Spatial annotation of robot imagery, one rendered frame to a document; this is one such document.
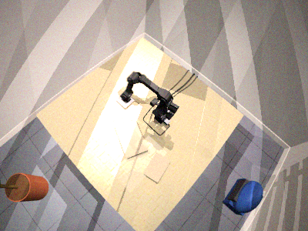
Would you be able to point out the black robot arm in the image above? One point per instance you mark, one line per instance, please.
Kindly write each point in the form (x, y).
(164, 96)

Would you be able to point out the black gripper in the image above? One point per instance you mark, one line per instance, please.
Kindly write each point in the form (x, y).
(169, 114)

